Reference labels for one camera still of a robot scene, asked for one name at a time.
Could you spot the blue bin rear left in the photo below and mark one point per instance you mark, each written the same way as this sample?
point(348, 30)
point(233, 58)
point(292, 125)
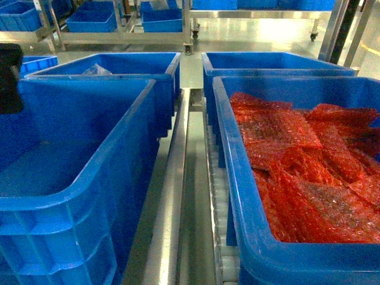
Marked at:
point(163, 67)

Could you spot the steel flow rack shelf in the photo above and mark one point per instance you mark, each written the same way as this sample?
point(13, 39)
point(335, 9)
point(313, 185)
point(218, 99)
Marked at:
point(181, 237)

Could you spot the blue bin with red bags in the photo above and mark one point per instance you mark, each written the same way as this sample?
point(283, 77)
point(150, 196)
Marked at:
point(263, 259)

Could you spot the blue bin rear right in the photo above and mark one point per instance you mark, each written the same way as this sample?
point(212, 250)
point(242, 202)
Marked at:
point(260, 64)

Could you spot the empty blue plastic bin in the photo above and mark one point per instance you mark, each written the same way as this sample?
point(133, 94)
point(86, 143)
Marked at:
point(75, 168)

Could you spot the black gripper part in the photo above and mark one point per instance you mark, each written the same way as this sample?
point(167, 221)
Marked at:
point(11, 62)

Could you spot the red bubble wrap bags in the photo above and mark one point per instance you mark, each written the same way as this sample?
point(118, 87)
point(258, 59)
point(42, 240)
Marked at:
point(316, 170)

